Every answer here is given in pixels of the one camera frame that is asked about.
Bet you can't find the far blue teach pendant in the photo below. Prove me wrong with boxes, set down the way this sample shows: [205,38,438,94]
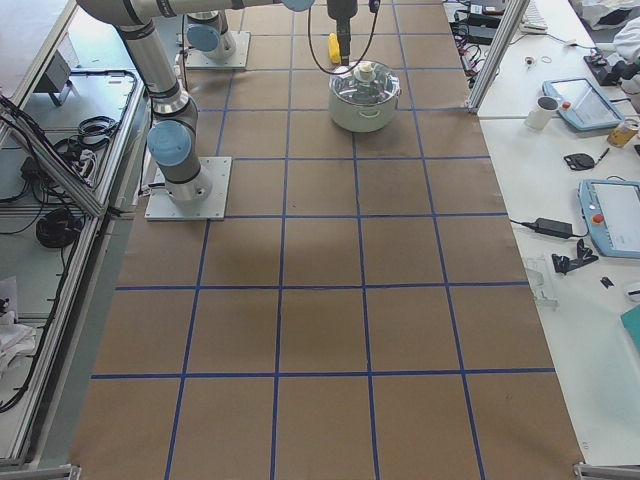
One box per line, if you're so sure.
[542,78,625,131]

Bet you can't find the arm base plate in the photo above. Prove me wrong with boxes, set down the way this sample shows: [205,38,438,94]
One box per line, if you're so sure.
[186,26,251,70]
[145,157,232,221]

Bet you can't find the blue teach pendant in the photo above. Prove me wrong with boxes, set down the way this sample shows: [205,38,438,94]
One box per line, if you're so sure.
[578,179,639,259]
[542,78,625,131]

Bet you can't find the pale green cooking pot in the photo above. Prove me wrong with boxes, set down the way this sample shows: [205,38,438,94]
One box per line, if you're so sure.
[328,61,401,133]

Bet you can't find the yellow corn cob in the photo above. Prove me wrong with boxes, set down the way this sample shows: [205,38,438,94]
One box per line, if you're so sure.
[327,33,341,65]

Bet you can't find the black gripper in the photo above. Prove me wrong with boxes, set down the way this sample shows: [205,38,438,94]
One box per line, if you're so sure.
[327,0,358,66]

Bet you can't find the white mug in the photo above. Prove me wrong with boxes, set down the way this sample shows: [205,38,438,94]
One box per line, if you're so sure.
[524,95,560,131]

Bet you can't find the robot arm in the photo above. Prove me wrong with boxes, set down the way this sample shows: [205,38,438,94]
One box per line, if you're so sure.
[186,10,236,60]
[78,1,265,203]

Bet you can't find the glass pot lid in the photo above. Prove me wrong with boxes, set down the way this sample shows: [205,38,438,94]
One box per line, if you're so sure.
[329,60,401,106]

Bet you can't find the coiled black cable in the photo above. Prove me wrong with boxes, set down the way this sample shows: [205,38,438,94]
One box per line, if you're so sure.
[35,207,84,250]

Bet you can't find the black power adapter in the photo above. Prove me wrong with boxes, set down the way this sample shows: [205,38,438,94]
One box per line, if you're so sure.
[534,217,573,239]

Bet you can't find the near blue teach pendant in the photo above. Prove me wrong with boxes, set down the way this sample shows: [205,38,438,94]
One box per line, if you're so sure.
[578,179,639,259]

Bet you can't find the yellow drink can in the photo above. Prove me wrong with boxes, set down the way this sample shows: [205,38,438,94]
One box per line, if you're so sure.
[607,118,639,148]

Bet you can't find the black computer mouse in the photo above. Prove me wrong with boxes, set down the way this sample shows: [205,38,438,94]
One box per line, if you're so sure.
[563,153,596,171]

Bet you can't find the aluminium frame post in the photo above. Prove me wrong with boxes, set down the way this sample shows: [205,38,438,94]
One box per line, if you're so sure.
[466,0,529,112]

